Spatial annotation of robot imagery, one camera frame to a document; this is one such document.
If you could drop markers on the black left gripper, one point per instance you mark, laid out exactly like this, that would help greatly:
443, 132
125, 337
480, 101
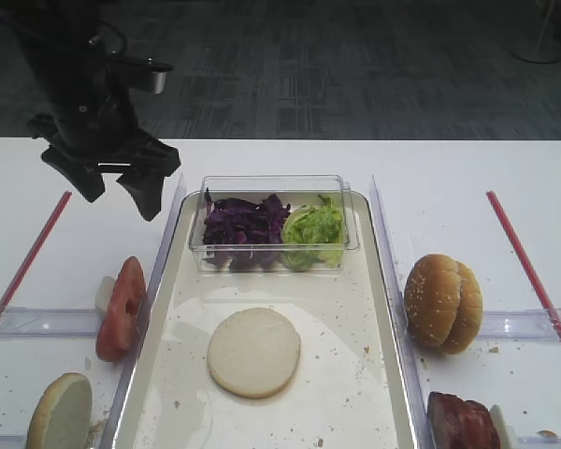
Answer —
88, 138

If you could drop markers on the bun slice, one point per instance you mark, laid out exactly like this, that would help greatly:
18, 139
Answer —
62, 416
254, 353

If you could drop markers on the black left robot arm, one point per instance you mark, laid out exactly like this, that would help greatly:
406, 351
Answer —
61, 43

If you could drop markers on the white pusher block behind tomato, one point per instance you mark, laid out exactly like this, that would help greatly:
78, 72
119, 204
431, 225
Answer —
103, 296

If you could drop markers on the red tomato slices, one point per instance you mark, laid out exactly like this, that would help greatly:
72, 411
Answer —
118, 330

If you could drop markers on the green lettuce leaves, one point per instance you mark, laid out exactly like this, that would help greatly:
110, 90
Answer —
320, 223

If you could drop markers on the brown meat patties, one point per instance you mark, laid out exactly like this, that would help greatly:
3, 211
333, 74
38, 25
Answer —
460, 424

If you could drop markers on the white pusher block behind patties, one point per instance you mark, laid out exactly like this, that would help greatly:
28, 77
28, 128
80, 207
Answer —
498, 420

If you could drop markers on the left red strip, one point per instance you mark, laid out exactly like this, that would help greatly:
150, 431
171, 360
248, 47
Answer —
34, 250

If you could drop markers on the red strip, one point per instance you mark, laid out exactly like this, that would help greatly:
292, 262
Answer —
526, 264
34, 250

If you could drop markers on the shredded purple cabbage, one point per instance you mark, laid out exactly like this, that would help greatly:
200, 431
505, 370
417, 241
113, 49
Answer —
234, 221

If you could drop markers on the clear plastic container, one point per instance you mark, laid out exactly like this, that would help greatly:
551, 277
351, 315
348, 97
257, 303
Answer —
293, 190

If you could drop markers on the silver metal tray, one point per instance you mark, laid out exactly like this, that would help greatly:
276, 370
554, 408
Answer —
345, 392

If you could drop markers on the sesame bun top near tray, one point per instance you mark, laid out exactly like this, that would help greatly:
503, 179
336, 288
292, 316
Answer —
432, 299

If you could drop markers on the right red strip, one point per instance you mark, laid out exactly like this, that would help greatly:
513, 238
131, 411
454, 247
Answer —
526, 264

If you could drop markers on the left long clear rail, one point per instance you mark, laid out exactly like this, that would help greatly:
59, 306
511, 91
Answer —
111, 428

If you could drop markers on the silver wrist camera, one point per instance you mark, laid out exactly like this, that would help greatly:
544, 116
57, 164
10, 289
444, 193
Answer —
147, 75

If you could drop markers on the left rear clear cross rail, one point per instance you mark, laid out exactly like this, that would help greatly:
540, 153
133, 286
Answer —
20, 322

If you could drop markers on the clear cross rail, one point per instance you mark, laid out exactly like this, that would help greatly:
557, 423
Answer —
541, 325
542, 440
20, 322
12, 441

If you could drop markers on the left front clear cross rail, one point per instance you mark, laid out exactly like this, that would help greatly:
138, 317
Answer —
12, 441

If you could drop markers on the right rear clear cross rail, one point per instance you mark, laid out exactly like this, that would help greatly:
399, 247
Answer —
541, 325

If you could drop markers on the right front clear cross rail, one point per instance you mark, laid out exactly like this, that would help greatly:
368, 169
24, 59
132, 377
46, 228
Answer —
542, 440

